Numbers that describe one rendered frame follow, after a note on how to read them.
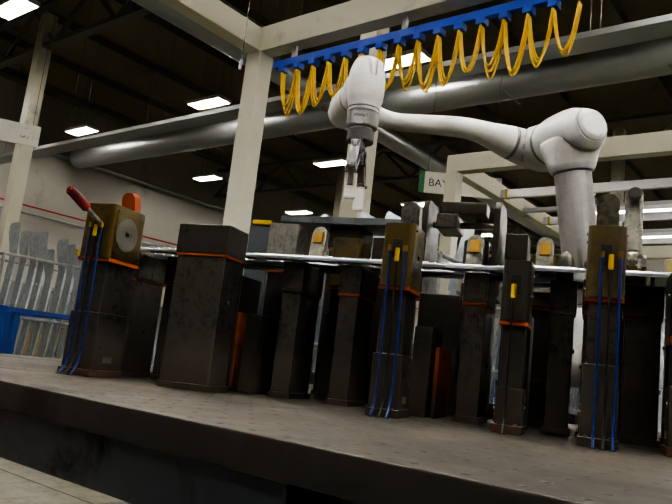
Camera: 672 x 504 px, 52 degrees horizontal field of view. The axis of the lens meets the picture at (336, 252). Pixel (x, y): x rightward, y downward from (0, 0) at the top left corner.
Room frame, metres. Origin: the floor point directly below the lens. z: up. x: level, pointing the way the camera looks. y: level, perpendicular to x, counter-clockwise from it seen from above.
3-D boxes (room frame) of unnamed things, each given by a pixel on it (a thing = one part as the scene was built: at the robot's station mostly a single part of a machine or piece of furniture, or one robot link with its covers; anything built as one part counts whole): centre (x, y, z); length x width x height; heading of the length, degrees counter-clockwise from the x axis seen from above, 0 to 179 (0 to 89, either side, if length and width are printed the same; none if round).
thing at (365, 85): (1.84, -0.03, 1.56); 0.13 x 0.11 x 0.16; 17
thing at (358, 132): (1.83, -0.03, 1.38); 0.08 x 0.07 x 0.09; 168
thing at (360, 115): (1.83, -0.03, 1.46); 0.09 x 0.09 x 0.06
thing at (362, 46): (4.56, -0.31, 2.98); 2.51 x 0.07 x 0.60; 51
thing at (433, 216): (1.60, -0.30, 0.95); 0.18 x 0.13 x 0.49; 69
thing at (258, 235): (1.93, 0.21, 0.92); 0.08 x 0.08 x 0.44; 69
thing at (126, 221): (1.47, 0.49, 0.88); 0.14 x 0.09 x 0.36; 159
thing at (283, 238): (1.73, 0.11, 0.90); 0.13 x 0.08 x 0.41; 159
